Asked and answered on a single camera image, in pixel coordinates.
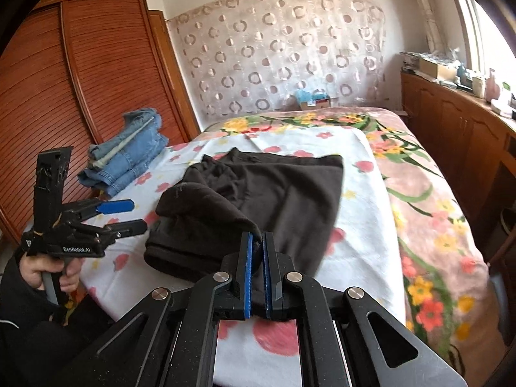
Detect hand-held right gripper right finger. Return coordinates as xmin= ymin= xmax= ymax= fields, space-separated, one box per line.
xmin=262 ymin=232 xmax=468 ymax=387

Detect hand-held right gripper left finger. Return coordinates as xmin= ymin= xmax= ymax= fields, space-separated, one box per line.
xmin=60 ymin=232 xmax=254 ymax=387

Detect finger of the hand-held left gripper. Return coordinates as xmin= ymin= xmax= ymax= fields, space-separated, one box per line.
xmin=60 ymin=199 xmax=135 ymax=223
xmin=76 ymin=219 xmax=148 ymax=243

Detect black pants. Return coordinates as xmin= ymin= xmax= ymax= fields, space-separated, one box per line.
xmin=144 ymin=148 xmax=344 ymax=291

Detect person's left forearm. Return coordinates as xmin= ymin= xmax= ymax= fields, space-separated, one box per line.
xmin=0 ymin=255 xmax=61 ymax=331

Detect person's left hand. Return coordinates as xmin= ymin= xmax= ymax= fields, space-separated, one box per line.
xmin=19 ymin=255 xmax=84 ymax=295

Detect folded blue jeans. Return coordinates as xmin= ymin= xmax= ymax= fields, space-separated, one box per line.
xmin=77 ymin=108 xmax=169 ymax=198

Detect white floral bed sheet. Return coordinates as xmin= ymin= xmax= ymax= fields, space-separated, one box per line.
xmin=24 ymin=127 xmax=408 ymax=387

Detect brown wooden wardrobe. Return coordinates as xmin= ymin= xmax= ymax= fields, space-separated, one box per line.
xmin=0 ymin=0 xmax=200 ymax=246

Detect person's dark clothing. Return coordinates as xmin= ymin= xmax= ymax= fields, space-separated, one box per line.
xmin=0 ymin=296 xmax=119 ymax=387

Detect pink floral blanket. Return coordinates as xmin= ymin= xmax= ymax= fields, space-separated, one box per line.
xmin=202 ymin=107 xmax=506 ymax=367

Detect blue plastic bag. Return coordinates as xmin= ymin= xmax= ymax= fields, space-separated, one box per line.
xmin=294 ymin=89 xmax=329 ymax=106

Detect brown wooden side cabinet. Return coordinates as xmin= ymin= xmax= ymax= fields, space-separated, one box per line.
xmin=400 ymin=70 xmax=516 ymax=269

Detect circle-patterned sheer curtain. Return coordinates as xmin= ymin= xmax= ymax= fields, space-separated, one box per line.
xmin=167 ymin=0 xmax=388 ymax=130

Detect plain brown cardboard box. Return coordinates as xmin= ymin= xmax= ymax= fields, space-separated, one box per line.
xmin=419 ymin=56 xmax=459 ymax=82

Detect group of bottles and boxes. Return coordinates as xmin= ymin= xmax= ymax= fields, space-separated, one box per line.
xmin=459 ymin=64 xmax=516 ymax=121

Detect white lace window curtain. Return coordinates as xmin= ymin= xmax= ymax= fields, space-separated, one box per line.
xmin=397 ymin=0 xmax=446 ymax=54

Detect window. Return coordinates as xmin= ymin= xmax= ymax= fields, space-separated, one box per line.
xmin=445 ymin=0 xmax=516 ymax=105

